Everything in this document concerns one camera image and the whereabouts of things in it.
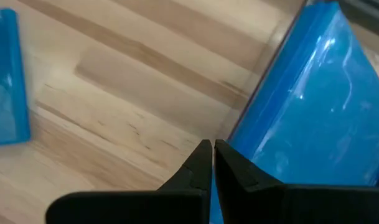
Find black metal table frame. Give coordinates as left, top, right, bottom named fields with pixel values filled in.
left=338, top=0, right=379, bottom=43

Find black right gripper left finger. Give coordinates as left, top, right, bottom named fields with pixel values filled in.
left=157, top=139, right=213, bottom=224

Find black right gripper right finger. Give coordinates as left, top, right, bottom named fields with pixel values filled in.
left=214, top=139, right=285, bottom=224

